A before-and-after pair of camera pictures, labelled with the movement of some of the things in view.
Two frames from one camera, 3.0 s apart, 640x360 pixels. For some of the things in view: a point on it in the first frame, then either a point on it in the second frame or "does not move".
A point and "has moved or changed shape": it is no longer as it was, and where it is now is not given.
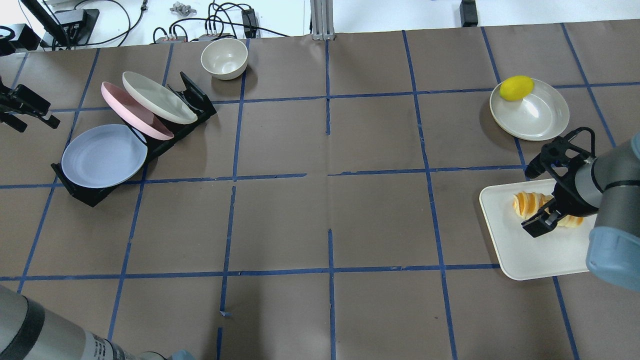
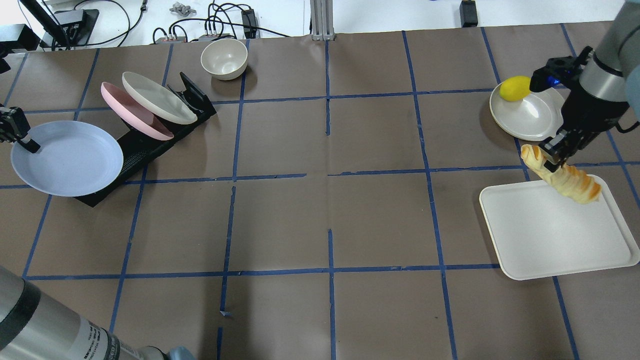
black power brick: [248, 18] does not move
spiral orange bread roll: [526, 204] has moved or changed shape
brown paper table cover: [330, 209] does not move
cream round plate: [542, 115] does not move
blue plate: [100, 155] has moved or changed shape
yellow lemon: [516, 88] does not move
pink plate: [136, 114] does not move
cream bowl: [225, 58] does not move
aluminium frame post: [322, 16] does not move
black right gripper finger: [537, 166] -> [560, 146]
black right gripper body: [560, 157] -> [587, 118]
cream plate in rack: [157, 100] does not move
